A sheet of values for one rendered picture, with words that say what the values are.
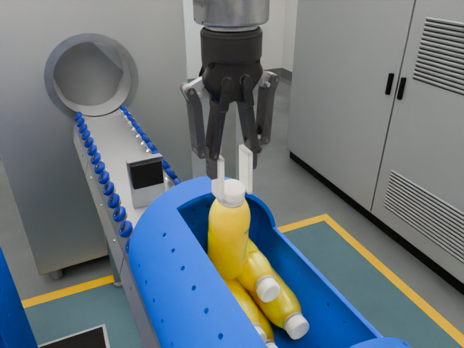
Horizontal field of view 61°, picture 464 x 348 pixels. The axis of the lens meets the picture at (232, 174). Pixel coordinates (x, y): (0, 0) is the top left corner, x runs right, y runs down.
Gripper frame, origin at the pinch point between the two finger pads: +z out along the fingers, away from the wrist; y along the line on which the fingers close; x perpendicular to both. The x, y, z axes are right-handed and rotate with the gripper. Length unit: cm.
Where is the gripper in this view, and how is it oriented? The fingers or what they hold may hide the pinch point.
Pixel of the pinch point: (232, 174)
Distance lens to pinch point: 56.7
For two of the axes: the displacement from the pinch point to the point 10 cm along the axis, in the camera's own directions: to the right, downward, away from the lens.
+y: -9.0, 2.2, -3.8
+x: 4.4, 4.4, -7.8
